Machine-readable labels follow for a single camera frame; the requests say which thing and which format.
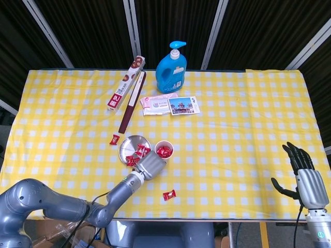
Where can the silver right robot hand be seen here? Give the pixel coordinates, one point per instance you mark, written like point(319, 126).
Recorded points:
point(310, 188)

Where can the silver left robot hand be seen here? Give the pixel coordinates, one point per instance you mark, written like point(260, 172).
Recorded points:
point(151, 165)

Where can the round steel plate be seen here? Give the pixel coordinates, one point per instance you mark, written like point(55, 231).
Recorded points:
point(128, 146)

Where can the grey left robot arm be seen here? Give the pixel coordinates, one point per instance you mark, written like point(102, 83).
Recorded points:
point(121, 191)

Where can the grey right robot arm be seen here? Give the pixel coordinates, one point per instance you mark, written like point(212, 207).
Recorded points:
point(318, 232)

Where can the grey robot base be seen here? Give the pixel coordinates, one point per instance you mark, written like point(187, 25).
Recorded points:
point(160, 235)

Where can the white paper cup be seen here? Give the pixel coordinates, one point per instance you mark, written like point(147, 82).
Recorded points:
point(171, 155)

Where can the dark red folded fan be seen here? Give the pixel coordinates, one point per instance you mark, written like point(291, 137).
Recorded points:
point(130, 108)

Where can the pink wet wipes pack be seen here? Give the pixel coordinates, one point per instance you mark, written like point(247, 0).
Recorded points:
point(155, 104)

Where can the building photo postcard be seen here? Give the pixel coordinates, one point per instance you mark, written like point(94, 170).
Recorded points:
point(182, 106)

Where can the yellow white checkered tablecloth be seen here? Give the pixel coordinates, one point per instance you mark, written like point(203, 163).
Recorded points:
point(219, 155)

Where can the white red cling film box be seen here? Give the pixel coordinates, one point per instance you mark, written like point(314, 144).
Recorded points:
point(124, 87)

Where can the blue detergent bottle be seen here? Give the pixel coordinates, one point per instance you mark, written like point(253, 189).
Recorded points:
point(170, 77)

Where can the silver table leg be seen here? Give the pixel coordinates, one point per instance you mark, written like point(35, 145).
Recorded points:
point(231, 235)

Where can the brown cardboard box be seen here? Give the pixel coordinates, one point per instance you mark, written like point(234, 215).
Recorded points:
point(51, 230)

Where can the grey metal frame post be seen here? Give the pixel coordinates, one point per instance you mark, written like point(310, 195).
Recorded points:
point(310, 44)
point(49, 33)
point(328, 150)
point(7, 106)
point(133, 38)
point(214, 36)

